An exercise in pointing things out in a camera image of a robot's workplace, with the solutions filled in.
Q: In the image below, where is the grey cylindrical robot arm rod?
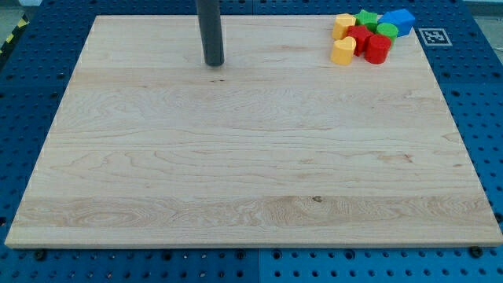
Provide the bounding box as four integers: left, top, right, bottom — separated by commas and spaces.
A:
196, 0, 225, 67

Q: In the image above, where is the light wooden board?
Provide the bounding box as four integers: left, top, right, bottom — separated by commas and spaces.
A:
6, 15, 502, 249

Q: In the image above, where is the yellow heart block front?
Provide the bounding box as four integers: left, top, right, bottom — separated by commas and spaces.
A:
330, 36, 356, 65

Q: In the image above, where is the yellow block rear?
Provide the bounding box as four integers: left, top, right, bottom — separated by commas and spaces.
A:
332, 13, 356, 40

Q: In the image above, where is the red star block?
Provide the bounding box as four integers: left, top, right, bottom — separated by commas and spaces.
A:
347, 25, 374, 57

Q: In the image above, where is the red cylinder block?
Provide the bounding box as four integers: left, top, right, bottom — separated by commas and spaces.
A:
365, 35, 392, 64

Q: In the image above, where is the green star block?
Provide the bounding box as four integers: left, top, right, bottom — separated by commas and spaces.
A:
354, 9, 378, 32

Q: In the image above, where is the green cylinder block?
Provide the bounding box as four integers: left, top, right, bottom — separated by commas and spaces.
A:
376, 23, 398, 43

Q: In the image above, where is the blue block rear left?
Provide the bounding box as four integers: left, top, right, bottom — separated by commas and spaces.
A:
378, 11, 398, 26

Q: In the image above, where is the blue cube block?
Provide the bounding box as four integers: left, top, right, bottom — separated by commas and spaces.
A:
390, 9, 416, 37

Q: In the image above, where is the white fiducial marker tag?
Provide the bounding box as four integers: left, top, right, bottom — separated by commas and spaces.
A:
418, 28, 452, 46

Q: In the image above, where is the black bolt left front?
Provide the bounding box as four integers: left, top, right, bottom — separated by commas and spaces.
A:
33, 250, 46, 261

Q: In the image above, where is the black bolt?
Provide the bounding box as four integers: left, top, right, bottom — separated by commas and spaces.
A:
33, 250, 46, 261
468, 246, 483, 259

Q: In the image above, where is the black bolt right front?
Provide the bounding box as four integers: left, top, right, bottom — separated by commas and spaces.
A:
468, 246, 483, 259

